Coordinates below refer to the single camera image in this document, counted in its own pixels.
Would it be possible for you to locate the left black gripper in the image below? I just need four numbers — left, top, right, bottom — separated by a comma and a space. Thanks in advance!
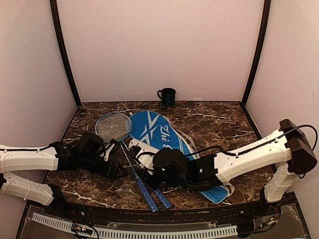
79, 154, 128, 180

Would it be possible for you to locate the white shuttlecock tube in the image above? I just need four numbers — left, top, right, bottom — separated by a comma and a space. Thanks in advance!
129, 139, 159, 175

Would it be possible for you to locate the blue badminton racket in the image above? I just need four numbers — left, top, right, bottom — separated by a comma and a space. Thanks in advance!
97, 112, 172, 209
95, 113, 160, 214

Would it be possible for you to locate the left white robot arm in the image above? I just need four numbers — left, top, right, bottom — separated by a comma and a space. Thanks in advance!
0, 140, 128, 217

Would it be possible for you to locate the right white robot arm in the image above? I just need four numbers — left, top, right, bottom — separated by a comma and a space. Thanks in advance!
152, 119, 318, 216

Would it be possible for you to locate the blue racket bag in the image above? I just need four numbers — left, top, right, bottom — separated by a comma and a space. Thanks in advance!
130, 111, 235, 204

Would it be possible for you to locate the dark green mug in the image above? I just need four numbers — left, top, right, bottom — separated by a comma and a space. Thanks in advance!
157, 88, 176, 107

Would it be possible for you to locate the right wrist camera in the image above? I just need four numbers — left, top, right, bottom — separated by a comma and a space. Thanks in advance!
153, 148, 188, 176

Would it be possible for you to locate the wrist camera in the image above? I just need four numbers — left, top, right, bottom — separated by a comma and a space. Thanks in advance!
153, 148, 188, 176
78, 132, 106, 157

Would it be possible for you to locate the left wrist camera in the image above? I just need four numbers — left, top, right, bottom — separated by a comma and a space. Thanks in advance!
78, 132, 106, 157

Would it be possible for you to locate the white slotted cable duct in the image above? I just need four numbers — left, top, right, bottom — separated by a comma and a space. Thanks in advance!
31, 213, 238, 239

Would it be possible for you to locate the left black frame post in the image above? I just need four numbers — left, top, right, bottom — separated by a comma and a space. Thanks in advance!
49, 0, 82, 107

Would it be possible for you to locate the black frame post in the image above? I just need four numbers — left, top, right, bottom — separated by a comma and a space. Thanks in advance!
241, 0, 271, 108
49, 0, 82, 107

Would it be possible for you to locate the right black frame post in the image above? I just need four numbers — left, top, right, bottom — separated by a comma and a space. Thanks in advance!
241, 0, 271, 108

